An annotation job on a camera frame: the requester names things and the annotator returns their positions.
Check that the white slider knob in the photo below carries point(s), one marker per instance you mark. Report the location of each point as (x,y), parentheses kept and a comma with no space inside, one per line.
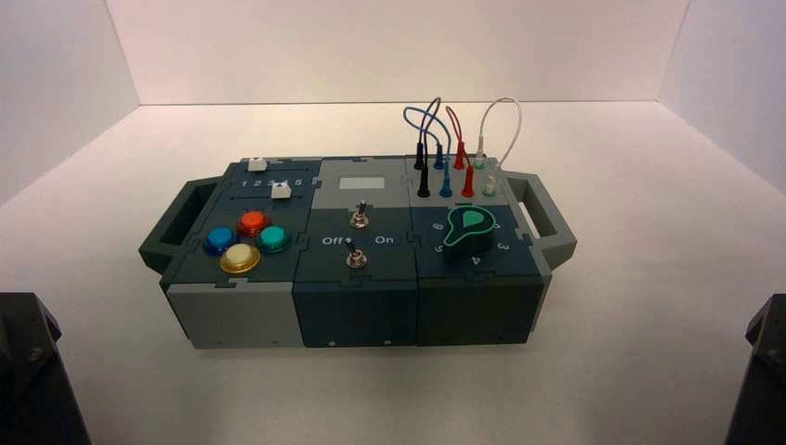
(281,191)
(257,164)

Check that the metal toggle switch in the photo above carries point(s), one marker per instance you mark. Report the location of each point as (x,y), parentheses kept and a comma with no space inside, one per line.
(360,216)
(355,257)

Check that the orange push button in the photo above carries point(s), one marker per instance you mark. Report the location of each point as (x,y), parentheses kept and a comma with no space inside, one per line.
(253,223)

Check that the grey and teal control box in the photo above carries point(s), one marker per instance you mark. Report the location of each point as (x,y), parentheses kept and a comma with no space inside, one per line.
(356,307)

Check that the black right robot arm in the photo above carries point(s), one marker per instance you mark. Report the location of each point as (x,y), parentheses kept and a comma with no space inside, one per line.
(764,381)

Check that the black green rotary knob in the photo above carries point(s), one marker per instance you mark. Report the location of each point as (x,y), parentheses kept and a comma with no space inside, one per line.
(470,236)

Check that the blue push button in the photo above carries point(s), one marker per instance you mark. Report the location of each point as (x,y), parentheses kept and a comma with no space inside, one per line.
(220,241)

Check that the small grey display window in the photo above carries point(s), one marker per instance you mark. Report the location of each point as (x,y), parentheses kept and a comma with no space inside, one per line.
(362,183)

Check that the yellow push button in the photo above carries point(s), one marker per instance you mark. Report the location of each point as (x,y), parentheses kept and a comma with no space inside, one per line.
(240,258)

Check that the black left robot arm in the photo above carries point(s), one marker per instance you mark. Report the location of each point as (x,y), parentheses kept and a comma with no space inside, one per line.
(31,381)

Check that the teal push button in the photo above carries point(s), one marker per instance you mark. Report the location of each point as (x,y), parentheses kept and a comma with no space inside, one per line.
(274,238)

